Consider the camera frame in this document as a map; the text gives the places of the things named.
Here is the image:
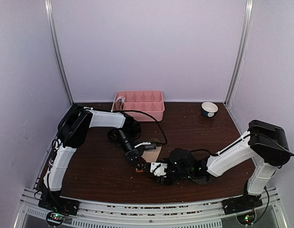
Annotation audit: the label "beige striped sock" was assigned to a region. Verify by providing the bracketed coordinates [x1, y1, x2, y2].
[137, 138, 161, 172]

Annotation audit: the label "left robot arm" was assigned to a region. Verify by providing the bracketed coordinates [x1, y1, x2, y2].
[40, 104, 142, 211]

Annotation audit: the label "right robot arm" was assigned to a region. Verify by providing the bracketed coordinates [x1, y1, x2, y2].
[150, 120, 294, 210]

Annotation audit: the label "rolled socks in tray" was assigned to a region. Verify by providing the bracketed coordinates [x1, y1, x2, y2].
[114, 95, 126, 111]

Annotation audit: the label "pink divided organizer tray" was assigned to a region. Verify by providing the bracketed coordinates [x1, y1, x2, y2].
[112, 91, 165, 122]

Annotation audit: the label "white and teal bowl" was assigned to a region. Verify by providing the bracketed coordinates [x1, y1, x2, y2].
[201, 102, 218, 118]

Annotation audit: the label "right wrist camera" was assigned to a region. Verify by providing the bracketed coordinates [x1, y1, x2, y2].
[150, 162, 168, 177]

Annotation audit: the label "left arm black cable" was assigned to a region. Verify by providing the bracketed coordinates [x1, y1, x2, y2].
[111, 109, 168, 145]

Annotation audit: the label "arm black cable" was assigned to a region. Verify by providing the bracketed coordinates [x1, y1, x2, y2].
[191, 133, 294, 160]
[111, 109, 168, 145]

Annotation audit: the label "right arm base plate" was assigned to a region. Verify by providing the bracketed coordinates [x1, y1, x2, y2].
[221, 195, 263, 226]

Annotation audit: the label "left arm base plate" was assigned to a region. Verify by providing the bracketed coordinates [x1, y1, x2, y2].
[38, 198, 80, 227]

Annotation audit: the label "aluminium front rail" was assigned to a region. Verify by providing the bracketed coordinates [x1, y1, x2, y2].
[11, 188, 290, 228]

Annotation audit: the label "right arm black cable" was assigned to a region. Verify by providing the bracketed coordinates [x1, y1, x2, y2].
[191, 133, 294, 160]

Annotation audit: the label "left aluminium frame post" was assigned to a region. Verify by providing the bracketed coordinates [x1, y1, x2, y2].
[44, 0, 74, 105]

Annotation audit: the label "aluminium frame post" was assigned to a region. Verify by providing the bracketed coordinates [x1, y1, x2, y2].
[225, 0, 254, 107]
[44, 0, 74, 105]

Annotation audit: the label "right aluminium frame post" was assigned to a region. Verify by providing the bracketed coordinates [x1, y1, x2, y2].
[225, 0, 254, 107]

